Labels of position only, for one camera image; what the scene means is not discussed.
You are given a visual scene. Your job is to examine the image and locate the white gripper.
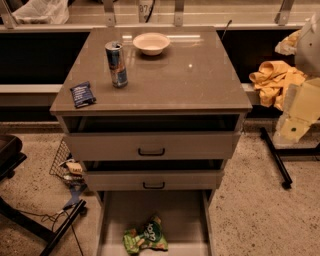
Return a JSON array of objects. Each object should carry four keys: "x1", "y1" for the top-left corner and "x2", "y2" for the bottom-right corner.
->
[{"x1": 275, "y1": 78, "x2": 320, "y2": 143}]

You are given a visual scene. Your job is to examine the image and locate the green rice chip bag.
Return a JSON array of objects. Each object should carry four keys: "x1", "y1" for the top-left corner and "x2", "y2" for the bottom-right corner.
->
[{"x1": 122, "y1": 215, "x2": 168, "y2": 254}]

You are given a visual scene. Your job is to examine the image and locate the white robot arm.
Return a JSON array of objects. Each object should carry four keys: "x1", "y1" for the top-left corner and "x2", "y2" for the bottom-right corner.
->
[{"x1": 274, "y1": 13, "x2": 320, "y2": 144}]

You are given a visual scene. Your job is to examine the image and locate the top drawer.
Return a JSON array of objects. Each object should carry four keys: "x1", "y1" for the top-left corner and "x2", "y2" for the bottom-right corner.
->
[{"x1": 65, "y1": 115, "x2": 240, "y2": 161}]

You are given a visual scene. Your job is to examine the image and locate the drawer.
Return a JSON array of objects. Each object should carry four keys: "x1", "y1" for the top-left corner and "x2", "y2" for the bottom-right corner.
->
[
  {"x1": 95, "y1": 190, "x2": 215, "y2": 256},
  {"x1": 85, "y1": 160, "x2": 224, "y2": 191},
  {"x1": 65, "y1": 115, "x2": 240, "y2": 161}
]

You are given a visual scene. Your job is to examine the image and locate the grey drawer cabinet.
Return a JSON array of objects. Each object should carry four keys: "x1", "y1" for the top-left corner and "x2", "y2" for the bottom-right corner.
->
[{"x1": 49, "y1": 25, "x2": 253, "y2": 256}]

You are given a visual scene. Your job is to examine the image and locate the middle drawer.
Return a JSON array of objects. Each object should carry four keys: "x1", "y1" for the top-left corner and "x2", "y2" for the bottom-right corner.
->
[{"x1": 85, "y1": 160, "x2": 224, "y2": 191}]

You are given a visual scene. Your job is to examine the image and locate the bottom drawer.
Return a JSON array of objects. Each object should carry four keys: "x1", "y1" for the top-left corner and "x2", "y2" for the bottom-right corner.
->
[{"x1": 95, "y1": 190, "x2": 215, "y2": 256}]

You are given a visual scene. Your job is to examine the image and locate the white plastic bag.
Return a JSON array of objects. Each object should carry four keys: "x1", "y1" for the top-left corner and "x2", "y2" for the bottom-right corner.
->
[{"x1": 12, "y1": 0, "x2": 69, "y2": 25}]

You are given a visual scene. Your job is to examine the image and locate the black stand leg right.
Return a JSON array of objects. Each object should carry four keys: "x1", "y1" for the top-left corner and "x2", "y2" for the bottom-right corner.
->
[{"x1": 260, "y1": 127, "x2": 320, "y2": 189}]

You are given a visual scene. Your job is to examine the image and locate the black stand leg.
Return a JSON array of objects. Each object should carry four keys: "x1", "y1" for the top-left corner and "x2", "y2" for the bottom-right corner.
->
[
  {"x1": 260, "y1": 127, "x2": 320, "y2": 189},
  {"x1": 0, "y1": 198, "x2": 86, "y2": 256}
]

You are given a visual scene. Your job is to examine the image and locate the yellow cloth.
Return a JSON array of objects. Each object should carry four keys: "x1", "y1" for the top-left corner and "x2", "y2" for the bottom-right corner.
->
[{"x1": 249, "y1": 61, "x2": 307, "y2": 111}]

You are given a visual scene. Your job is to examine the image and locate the white paper bowl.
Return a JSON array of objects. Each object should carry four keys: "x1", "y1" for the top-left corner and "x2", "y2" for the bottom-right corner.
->
[{"x1": 133, "y1": 33, "x2": 170, "y2": 56}]

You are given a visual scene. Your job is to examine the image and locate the blue energy drink can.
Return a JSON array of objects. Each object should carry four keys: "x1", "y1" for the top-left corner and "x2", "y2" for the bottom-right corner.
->
[{"x1": 105, "y1": 41, "x2": 128, "y2": 88}]

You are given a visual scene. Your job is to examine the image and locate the dark blue snack packet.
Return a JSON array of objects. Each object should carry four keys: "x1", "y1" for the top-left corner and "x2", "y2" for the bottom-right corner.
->
[{"x1": 70, "y1": 81, "x2": 96, "y2": 108}]

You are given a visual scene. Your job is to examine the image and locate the black chair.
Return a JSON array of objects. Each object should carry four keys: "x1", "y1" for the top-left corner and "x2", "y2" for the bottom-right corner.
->
[{"x1": 0, "y1": 135, "x2": 27, "y2": 181}]

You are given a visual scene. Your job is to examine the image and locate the black stand leg left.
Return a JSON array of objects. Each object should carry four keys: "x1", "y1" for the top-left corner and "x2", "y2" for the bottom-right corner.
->
[{"x1": 0, "y1": 198, "x2": 86, "y2": 256}]

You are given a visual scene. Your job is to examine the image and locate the blue strap on floor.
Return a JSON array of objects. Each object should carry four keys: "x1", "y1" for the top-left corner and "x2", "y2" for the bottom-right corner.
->
[{"x1": 62, "y1": 183, "x2": 88, "y2": 210}]

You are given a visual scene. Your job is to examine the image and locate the wire mesh basket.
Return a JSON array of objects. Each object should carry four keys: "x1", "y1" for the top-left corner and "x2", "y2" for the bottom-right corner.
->
[{"x1": 49, "y1": 140, "x2": 84, "y2": 186}]

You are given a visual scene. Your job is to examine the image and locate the black cable on floor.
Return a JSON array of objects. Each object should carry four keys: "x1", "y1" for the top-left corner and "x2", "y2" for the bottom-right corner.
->
[{"x1": 16, "y1": 208, "x2": 85, "y2": 256}]

